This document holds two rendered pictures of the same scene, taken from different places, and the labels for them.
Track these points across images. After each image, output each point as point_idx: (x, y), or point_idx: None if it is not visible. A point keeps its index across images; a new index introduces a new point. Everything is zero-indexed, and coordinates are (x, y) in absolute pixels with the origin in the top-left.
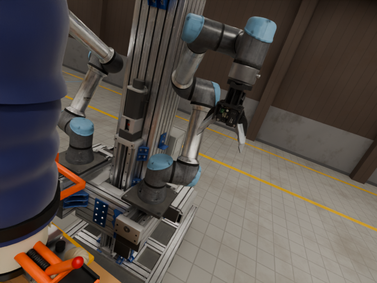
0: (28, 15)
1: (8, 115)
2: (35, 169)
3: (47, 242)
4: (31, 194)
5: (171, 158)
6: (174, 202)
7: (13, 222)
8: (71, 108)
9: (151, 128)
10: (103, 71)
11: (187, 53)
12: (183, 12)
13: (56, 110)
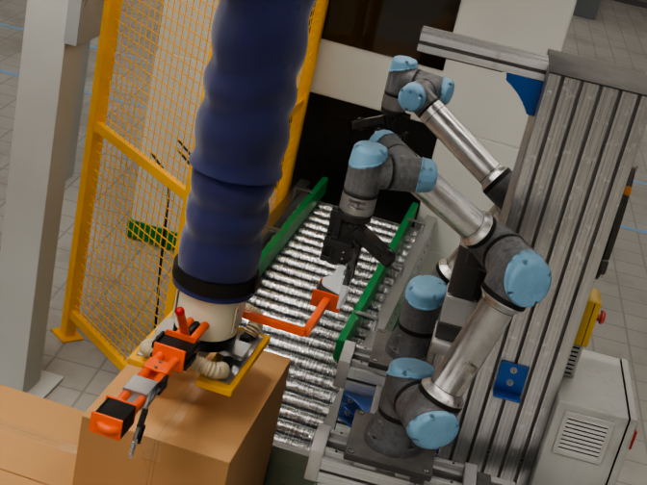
0: (230, 127)
1: (210, 185)
2: (214, 234)
3: (219, 344)
4: (208, 256)
5: (422, 372)
6: None
7: (191, 272)
8: (444, 262)
9: None
10: None
11: None
12: (536, 122)
13: (245, 194)
